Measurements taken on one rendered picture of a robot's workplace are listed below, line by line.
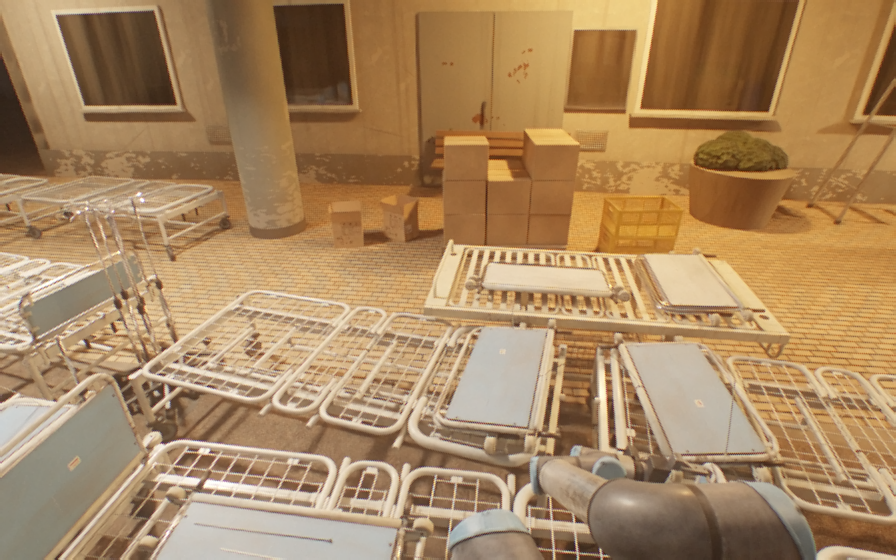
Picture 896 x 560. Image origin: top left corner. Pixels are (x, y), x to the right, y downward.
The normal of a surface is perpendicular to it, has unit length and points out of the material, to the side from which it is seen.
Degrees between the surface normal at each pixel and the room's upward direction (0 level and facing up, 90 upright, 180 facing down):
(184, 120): 90
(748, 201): 101
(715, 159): 73
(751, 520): 27
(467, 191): 90
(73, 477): 90
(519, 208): 90
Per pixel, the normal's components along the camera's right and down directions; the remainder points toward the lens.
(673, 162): -0.14, 0.46
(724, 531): 0.00, -0.44
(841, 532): 0.00, -0.89
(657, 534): -0.59, -0.28
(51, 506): 0.99, 0.06
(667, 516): -0.45, -0.63
